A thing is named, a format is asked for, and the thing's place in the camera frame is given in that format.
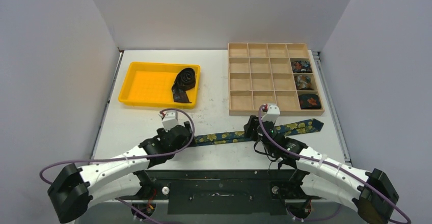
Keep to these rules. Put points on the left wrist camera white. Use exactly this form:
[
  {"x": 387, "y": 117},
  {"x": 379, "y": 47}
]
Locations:
[{"x": 169, "y": 119}]

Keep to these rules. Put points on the rolled tie slot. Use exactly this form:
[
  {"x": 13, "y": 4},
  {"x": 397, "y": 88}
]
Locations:
[
  {"x": 304, "y": 82},
  {"x": 309, "y": 101},
  {"x": 301, "y": 66}
]

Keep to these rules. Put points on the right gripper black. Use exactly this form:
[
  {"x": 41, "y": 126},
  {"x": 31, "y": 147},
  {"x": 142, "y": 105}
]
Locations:
[{"x": 252, "y": 128}]

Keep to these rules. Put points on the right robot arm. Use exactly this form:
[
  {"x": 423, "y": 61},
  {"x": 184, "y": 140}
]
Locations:
[{"x": 370, "y": 194}]

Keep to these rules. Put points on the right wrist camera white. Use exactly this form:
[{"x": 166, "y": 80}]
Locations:
[{"x": 270, "y": 112}]

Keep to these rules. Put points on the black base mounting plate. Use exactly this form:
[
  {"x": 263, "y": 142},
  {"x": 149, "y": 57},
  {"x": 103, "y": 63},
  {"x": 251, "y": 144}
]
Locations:
[{"x": 221, "y": 191}]

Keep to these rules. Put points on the wooden compartment box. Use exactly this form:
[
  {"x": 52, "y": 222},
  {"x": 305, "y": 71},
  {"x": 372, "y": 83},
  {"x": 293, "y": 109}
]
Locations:
[{"x": 261, "y": 73}]

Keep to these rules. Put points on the rolled tie middle slot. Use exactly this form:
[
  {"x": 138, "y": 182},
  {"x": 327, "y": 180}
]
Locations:
[{"x": 304, "y": 82}]

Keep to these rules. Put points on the rolled tie bottom slot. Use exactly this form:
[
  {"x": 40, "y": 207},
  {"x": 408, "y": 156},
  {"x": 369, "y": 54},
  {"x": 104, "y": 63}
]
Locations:
[{"x": 309, "y": 101}]

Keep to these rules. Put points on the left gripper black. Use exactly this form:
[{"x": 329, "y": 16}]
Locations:
[{"x": 187, "y": 142}]

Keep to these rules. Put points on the yellow plastic tray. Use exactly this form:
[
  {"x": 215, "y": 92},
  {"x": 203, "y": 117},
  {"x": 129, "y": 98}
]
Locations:
[{"x": 149, "y": 85}]

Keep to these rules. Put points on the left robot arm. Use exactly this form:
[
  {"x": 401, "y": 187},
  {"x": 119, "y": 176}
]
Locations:
[{"x": 78, "y": 188}]

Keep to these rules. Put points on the blue yellow floral tie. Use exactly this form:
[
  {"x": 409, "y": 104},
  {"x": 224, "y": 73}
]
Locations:
[{"x": 291, "y": 129}]

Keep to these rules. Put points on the black patterned tie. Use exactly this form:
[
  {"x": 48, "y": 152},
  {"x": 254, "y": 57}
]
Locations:
[{"x": 184, "y": 81}]

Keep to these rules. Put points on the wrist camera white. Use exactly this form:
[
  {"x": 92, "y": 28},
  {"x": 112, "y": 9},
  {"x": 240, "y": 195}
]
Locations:
[
  {"x": 169, "y": 119},
  {"x": 270, "y": 112}
]

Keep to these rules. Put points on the rolled tie top slot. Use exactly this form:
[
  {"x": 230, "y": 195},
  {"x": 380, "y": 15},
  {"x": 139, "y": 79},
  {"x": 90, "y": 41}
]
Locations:
[{"x": 301, "y": 66}]

